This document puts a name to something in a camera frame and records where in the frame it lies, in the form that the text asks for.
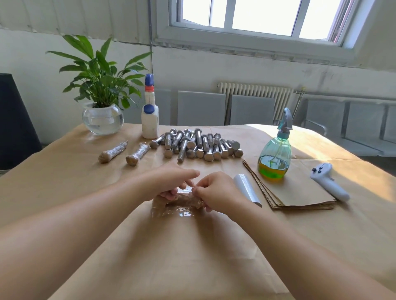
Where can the black trash bin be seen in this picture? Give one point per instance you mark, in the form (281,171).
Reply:
(18,123)

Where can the white handheld controller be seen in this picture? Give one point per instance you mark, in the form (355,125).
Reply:
(329,180)

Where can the person's right hand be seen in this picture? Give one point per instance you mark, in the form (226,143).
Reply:
(219,193)

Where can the green spray bottle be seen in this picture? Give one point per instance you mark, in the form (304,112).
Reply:
(275,157)

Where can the large brown paper table cover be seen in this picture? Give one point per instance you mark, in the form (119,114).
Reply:
(49,198)

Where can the person's right forearm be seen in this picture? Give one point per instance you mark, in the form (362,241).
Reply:
(309,259)

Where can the pile of steel bolts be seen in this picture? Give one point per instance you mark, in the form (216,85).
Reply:
(195,145)

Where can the clear film sheet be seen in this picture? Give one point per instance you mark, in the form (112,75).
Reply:
(164,210)

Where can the round glass vase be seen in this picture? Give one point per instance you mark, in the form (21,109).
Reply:
(103,120)

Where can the green leafy plant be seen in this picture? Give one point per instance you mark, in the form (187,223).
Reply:
(99,71)

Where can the person's left hand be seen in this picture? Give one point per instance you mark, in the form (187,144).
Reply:
(167,179)

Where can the white cling film roll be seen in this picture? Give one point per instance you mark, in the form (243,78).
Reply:
(247,188)

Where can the grey chair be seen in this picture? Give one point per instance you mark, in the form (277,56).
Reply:
(371,127)
(164,108)
(202,109)
(252,110)
(325,117)

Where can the white framed window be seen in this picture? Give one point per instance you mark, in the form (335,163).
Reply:
(266,25)

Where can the stack of brown paper sheets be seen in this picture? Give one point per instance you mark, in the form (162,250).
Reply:
(297,188)

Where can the person's left forearm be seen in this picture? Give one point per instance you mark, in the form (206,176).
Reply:
(68,241)

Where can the white glue bottle blue cap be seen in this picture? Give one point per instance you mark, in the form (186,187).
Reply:
(150,118)

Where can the white vertical blind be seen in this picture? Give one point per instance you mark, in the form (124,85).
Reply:
(68,15)

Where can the white radiator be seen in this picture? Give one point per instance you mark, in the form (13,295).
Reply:
(253,93)

